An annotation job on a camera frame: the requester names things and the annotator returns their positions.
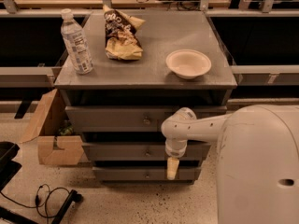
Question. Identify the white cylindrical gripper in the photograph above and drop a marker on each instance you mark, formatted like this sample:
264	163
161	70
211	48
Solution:
175	149

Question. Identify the grey drawer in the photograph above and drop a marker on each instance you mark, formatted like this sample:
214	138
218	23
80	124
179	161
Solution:
96	118
137	151
144	174

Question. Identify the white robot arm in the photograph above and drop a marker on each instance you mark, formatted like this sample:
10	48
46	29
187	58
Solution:
257	165

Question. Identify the grey bottom drawer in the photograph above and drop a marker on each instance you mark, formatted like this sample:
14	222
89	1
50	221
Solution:
144	174

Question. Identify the grey drawer cabinet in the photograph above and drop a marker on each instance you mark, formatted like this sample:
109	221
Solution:
148	81

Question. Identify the grey top drawer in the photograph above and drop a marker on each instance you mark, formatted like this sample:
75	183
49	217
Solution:
96	118

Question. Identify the white paper bowl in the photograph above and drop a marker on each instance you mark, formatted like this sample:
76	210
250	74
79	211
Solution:
188	63

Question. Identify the black chair base leg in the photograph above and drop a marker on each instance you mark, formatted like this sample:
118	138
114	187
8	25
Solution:
73	197

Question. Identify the brown cardboard box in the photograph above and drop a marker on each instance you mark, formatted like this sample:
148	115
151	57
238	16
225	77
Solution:
52	148

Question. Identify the crumpled chip bag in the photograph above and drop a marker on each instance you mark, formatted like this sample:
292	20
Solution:
120	30

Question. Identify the clear plastic water bottle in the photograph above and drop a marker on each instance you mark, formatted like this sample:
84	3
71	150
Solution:
76	43

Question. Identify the black bin at left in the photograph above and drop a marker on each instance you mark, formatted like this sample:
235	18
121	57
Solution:
8	167

